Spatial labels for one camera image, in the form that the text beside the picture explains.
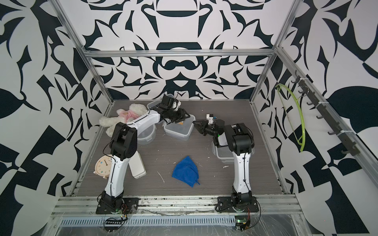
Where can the clear lunch box lid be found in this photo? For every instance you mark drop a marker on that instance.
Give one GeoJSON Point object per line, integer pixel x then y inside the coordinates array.
{"type": "Point", "coordinates": [223, 154]}

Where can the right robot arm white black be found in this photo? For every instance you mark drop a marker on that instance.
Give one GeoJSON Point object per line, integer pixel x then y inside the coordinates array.
{"type": "Point", "coordinates": [240, 142]}

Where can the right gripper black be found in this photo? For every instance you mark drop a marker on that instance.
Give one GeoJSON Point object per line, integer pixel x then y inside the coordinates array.
{"type": "Point", "coordinates": [203, 126]}

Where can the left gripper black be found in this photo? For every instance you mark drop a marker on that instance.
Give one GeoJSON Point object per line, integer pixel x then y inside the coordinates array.
{"type": "Point", "coordinates": [182, 115]}

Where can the white rectangular box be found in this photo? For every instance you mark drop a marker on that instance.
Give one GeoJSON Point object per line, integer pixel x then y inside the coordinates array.
{"type": "Point", "coordinates": [136, 166]}

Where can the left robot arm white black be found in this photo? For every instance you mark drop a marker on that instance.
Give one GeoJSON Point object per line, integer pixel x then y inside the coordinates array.
{"type": "Point", "coordinates": [123, 145]}

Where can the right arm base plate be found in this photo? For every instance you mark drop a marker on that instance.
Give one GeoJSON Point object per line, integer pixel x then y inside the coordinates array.
{"type": "Point", "coordinates": [227, 204]}

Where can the blue cleaning cloth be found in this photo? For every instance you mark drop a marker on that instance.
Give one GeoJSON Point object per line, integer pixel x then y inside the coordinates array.
{"type": "Point", "coordinates": [187, 172]}

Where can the green clothes hanger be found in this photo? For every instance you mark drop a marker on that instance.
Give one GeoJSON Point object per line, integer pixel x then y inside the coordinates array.
{"type": "Point", "coordinates": [293, 114]}

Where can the round clear container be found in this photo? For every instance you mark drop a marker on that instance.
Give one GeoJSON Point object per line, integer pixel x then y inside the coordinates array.
{"type": "Point", "coordinates": [147, 136]}

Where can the pink round alarm clock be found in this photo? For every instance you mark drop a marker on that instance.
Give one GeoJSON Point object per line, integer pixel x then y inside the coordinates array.
{"type": "Point", "coordinates": [103, 167]}

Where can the white teddy bear pink shirt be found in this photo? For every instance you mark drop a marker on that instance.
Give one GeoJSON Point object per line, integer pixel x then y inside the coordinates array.
{"type": "Point", "coordinates": [123, 116]}

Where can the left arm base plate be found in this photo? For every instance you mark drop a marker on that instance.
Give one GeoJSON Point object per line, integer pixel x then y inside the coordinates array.
{"type": "Point", "coordinates": [116, 205]}

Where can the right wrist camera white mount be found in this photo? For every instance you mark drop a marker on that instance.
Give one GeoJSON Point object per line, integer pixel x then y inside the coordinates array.
{"type": "Point", "coordinates": [211, 119]}

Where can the clear rectangular lunch box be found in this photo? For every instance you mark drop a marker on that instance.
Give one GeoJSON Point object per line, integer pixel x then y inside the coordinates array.
{"type": "Point", "coordinates": [155, 104]}
{"type": "Point", "coordinates": [182, 130]}

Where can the black wall hook rack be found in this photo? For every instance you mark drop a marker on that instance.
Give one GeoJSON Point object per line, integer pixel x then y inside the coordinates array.
{"type": "Point", "coordinates": [324, 108]}

